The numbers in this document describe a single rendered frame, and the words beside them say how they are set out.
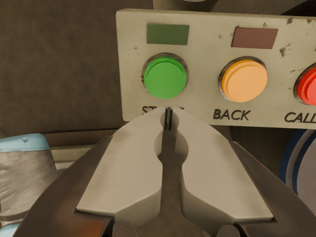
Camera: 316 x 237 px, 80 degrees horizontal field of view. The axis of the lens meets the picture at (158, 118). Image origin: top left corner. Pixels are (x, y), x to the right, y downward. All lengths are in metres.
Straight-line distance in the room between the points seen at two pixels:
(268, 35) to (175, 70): 0.08
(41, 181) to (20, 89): 0.50
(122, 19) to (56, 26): 0.73
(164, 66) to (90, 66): 0.68
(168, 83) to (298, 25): 0.12
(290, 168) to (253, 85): 0.33
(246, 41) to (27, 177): 0.52
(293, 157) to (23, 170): 0.60
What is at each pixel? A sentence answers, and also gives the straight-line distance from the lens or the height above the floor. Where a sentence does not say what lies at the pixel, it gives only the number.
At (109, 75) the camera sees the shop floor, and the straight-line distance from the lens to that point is 0.81.
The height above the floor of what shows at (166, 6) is 0.46.
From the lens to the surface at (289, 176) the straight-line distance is 0.51.
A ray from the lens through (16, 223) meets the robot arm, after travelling 0.60.
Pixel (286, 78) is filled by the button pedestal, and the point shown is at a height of 0.60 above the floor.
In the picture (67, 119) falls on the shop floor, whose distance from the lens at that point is 0.89.
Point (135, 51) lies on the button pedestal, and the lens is 0.18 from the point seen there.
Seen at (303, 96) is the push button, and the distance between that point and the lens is 0.23.
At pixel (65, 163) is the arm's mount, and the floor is 0.14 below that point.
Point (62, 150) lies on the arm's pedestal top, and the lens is 0.80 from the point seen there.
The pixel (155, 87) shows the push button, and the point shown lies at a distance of 0.18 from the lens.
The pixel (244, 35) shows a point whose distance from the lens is 0.19.
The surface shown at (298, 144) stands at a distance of 0.49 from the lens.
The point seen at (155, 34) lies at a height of 0.61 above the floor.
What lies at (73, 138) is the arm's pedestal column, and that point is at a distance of 0.88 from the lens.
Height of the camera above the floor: 0.79
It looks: 79 degrees down
